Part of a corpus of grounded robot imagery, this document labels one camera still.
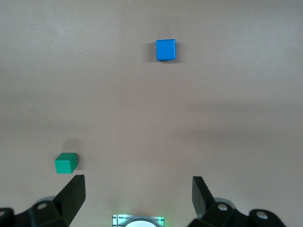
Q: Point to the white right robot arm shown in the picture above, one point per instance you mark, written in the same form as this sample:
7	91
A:
139	224

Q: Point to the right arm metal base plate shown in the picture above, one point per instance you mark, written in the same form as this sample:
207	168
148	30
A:
118	220

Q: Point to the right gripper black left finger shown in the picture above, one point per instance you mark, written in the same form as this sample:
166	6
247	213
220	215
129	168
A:
64	205

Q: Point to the green cube block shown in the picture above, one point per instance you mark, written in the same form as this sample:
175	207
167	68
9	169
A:
65	164

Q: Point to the blue cube block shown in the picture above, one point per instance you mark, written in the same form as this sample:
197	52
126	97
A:
166	49

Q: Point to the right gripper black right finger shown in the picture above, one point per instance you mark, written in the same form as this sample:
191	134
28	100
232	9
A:
208	210

